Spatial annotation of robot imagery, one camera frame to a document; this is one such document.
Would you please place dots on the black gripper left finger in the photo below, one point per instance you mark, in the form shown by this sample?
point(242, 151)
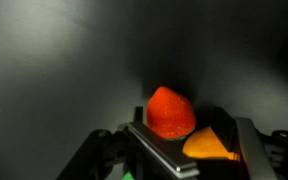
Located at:
point(160, 155)

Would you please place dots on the red toy strawberry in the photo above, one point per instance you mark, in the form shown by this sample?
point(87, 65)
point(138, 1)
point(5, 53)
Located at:
point(170, 113)

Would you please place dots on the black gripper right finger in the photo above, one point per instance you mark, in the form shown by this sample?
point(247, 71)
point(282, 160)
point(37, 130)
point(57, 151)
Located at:
point(254, 150)

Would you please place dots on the orange toy fruit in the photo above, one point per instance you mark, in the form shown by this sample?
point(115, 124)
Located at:
point(205, 146)

